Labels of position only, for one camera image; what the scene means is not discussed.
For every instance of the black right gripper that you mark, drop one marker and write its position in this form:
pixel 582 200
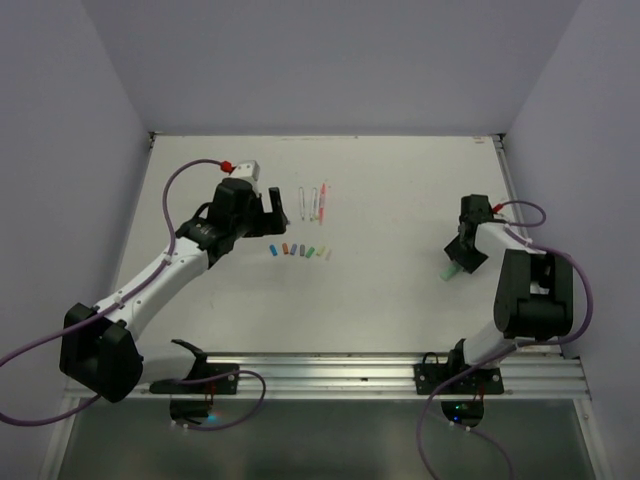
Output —
pixel 469 262

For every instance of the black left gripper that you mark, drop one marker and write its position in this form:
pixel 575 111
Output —
pixel 269 223

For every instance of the green highlighter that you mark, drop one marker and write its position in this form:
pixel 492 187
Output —
pixel 452 270

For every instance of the grey capped white pen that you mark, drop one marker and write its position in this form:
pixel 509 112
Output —
pixel 302 203

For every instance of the green capped white pen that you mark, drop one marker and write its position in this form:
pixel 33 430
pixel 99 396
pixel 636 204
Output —
pixel 311 211

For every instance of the pink capped pen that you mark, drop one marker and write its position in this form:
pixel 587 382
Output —
pixel 321 205

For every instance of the yellow capped white pen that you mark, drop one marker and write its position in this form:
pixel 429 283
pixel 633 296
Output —
pixel 316 205

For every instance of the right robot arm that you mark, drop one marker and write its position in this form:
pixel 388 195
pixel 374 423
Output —
pixel 533 302

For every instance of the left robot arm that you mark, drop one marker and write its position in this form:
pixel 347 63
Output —
pixel 100 349

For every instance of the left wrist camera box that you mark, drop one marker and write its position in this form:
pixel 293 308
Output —
pixel 248 171

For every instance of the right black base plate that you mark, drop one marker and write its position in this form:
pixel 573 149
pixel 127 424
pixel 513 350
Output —
pixel 469 412

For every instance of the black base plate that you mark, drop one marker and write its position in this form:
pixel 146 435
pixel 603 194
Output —
pixel 220 380
pixel 469 412

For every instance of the aluminium front rail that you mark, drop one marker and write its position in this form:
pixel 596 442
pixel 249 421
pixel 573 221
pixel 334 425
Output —
pixel 526 376

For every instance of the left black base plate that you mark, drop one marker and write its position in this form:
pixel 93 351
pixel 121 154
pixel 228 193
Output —
pixel 220 380

